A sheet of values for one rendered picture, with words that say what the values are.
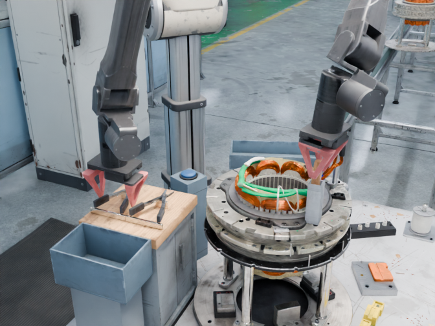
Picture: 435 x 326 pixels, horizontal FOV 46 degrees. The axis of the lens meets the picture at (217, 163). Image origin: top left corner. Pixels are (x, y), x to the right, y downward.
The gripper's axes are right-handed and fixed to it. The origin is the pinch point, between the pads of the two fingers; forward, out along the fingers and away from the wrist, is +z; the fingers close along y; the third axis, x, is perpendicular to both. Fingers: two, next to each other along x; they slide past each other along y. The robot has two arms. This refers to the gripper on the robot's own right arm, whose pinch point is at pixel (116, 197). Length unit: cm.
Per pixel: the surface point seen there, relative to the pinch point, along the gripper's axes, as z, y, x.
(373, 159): 116, 40, 278
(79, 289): 9.8, 2.8, -19.2
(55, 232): 118, -115, 105
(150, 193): 2.6, 3.8, 8.2
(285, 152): 6, 25, 50
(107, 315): 15.8, 8.2, -18.0
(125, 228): 1.9, 6.1, -6.6
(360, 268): 27, 53, 34
